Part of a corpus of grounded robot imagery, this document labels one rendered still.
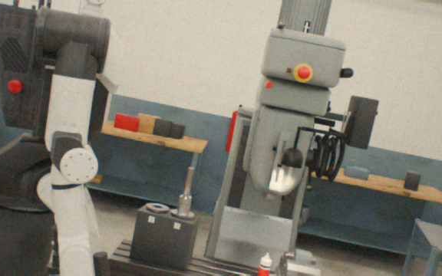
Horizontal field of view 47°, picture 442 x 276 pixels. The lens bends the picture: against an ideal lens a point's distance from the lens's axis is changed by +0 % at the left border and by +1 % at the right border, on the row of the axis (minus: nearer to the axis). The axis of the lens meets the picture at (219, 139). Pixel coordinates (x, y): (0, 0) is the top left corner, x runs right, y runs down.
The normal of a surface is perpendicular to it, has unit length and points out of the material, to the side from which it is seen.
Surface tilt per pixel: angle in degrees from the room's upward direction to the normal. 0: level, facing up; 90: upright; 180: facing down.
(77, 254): 88
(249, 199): 90
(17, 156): 90
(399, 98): 90
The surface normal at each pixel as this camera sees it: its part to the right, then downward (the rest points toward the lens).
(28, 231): 0.46, 0.27
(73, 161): 0.31, 0.15
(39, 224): 0.64, 0.29
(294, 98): -0.06, 0.12
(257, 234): 0.04, -0.34
